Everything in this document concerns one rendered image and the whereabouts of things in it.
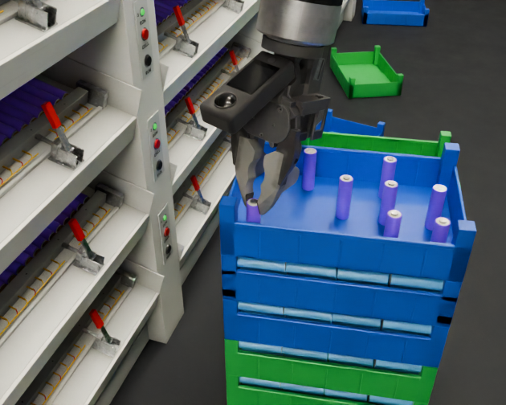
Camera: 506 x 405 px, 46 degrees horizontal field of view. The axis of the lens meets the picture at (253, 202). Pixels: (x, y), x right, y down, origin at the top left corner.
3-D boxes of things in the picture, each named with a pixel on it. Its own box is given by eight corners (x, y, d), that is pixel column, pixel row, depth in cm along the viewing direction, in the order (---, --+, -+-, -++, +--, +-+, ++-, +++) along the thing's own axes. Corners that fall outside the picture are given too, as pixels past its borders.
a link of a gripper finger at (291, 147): (296, 187, 71) (306, 115, 68) (288, 190, 70) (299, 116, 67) (265, 176, 74) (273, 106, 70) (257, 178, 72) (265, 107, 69)
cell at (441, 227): (440, 256, 76) (450, 216, 72) (441, 266, 74) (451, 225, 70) (425, 255, 76) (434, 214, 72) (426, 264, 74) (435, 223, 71)
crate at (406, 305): (438, 231, 93) (447, 190, 88) (450, 329, 77) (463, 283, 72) (248, 211, 97) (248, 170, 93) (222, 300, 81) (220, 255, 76)
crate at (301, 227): (447, 190, 88) (459, 142, 84) (463, 283, 72) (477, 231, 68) (248, 170, 93) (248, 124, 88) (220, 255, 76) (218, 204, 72)
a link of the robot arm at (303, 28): (313, 5, 60) (241, -13, 65) (304, 53, 62) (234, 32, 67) (357, 6, 67) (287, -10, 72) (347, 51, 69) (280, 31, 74)
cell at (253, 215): (261, 237, 79) (262, 197, 75) (259, 246, 77) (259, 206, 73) (247, 235, 79) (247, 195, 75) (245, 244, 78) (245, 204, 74)
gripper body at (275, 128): (322, 144, 75) (344, 47, 70) (282, 155, 68) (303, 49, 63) (274, 124, 79) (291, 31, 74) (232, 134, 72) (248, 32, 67)
